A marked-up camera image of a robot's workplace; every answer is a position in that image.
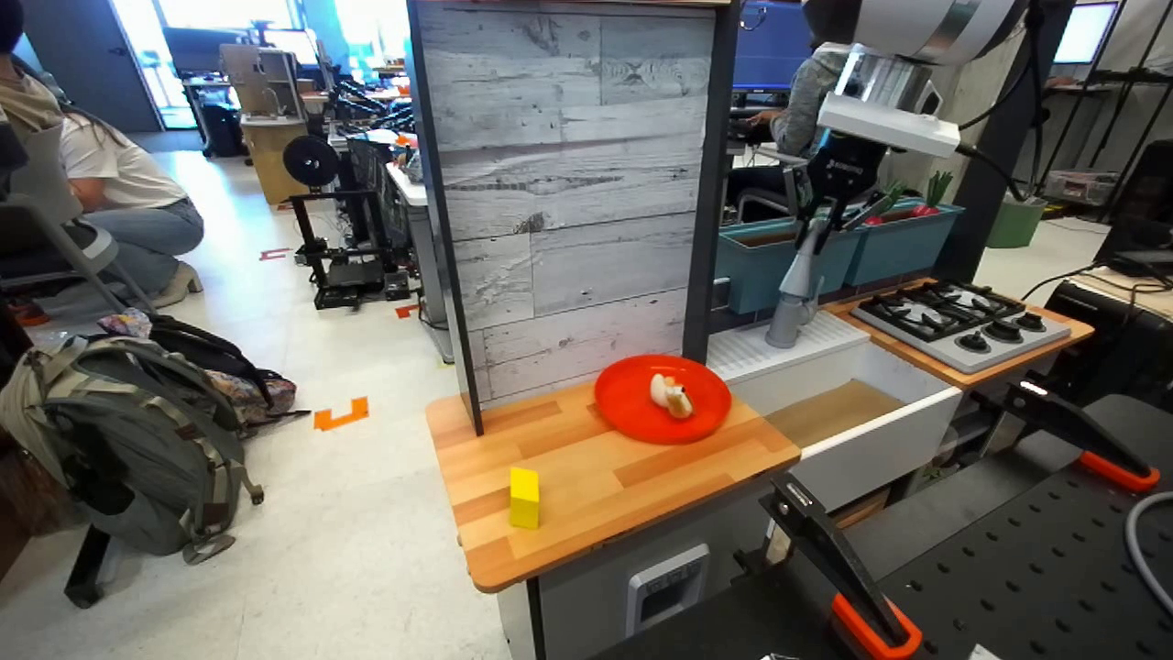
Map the light wooden cabinet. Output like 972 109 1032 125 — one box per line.
217 39 310 209

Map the black 3D printer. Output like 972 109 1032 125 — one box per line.
278 125 417 312

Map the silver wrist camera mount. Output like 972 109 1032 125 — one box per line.
813 39 966 163

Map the grey cable loop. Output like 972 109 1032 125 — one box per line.
1120 489 1173 586

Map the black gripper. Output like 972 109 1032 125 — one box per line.
794 121 889 246

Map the red round plate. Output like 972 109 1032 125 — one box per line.
590 352 738 449

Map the black perforated pegboard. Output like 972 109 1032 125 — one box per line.
593 388 1173 660

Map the grey wood backsplash panel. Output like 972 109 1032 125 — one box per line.
405 0 744 440

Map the silver toy stove top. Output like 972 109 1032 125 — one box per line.
851 276 1072 379

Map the orange floor bracket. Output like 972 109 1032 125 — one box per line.
310 391 372 438

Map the green bucket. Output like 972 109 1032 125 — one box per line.
982 196 1054 252

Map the grey cabinet with drawer handle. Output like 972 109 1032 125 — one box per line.
493 472 783 660

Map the yellow block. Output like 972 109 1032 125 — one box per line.
504 463 545 534

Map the orange handled black clamp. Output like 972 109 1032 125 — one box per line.
755 472 931 660
986 379 1164 500

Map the grey green backpack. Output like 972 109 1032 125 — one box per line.
0 307 305 570

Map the green toy vegetable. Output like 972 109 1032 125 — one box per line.
851 182 910 232

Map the black vertical post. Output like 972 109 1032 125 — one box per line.
948 0 1068 281

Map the white toy sink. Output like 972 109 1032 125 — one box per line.
705 307 966 517

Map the teal storage bin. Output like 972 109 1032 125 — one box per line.
709 218 868 324
848 199 966 292

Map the crouching person in white shirt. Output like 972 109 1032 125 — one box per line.
0 0 210 312

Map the wooden kitchen countertop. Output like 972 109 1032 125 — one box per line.
420 374 801 599

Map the wooden stove base board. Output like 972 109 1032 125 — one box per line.
824 273 1099 395

